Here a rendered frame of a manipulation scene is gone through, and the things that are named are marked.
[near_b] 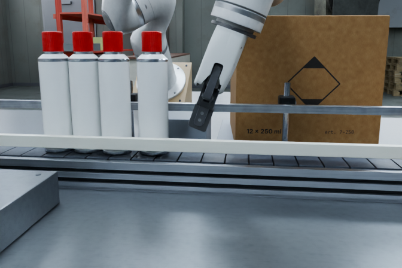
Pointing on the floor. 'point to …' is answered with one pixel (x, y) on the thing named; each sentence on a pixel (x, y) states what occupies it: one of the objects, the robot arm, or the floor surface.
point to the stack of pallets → (393, 76)
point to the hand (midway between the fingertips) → (201, 116)
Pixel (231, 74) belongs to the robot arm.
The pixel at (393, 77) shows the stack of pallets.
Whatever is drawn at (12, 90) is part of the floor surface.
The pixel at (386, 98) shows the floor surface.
